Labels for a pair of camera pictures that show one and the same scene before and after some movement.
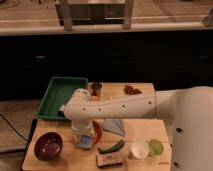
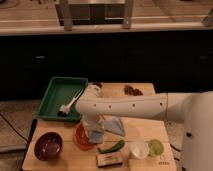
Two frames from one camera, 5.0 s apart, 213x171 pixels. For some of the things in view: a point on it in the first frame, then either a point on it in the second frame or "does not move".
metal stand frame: [86, 12] does not move
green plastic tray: [57, 94] does not move
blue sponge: [86, 141] -> [96, 137]
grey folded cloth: [114, 126] does not move
